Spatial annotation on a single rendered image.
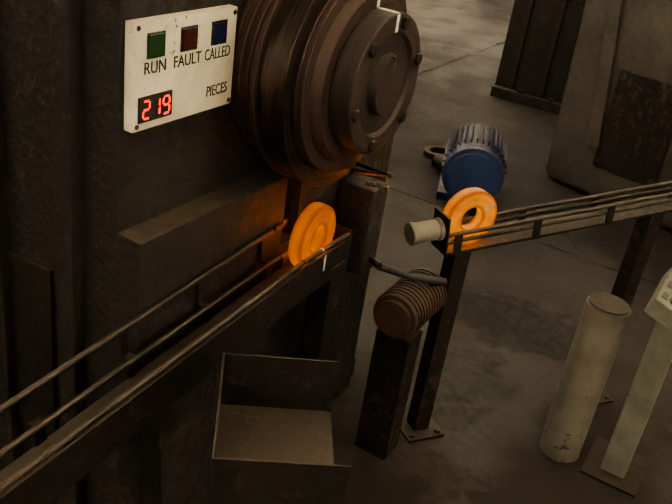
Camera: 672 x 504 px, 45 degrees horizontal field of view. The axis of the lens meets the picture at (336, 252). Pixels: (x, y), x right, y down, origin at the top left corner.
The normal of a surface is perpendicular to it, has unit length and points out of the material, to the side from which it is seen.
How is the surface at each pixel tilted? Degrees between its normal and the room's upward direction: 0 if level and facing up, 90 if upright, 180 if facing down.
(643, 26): 90
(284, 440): 5
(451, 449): 0
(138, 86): 90
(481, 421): 0
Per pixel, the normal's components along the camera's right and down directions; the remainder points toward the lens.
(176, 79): 0.84, 0.35
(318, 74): -0.05, 0.28
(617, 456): -0.52, 0.34
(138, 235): 0.14, -0.87
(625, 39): -0.71, 0.25
